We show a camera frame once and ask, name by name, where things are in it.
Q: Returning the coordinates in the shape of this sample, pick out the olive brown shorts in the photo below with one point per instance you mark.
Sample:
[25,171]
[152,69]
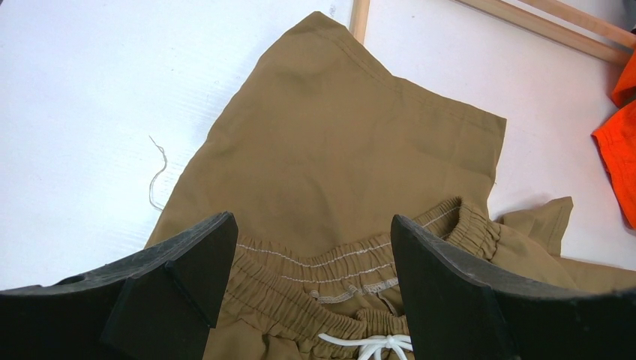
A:
[314,156]

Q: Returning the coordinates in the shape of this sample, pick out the loose grey thread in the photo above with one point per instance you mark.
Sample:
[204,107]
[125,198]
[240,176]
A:
[151,185]

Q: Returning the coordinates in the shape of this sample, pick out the red orange shorts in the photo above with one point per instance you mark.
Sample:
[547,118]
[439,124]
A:
[615,141]

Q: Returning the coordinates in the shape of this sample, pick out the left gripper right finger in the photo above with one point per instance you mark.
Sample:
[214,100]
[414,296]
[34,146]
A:
[458,306]

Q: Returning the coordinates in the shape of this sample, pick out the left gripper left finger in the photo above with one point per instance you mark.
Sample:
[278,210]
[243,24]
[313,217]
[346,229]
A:
[158,303]

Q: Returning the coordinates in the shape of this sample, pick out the wooden clothes rack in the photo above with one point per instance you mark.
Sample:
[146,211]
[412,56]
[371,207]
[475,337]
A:
[565,25]

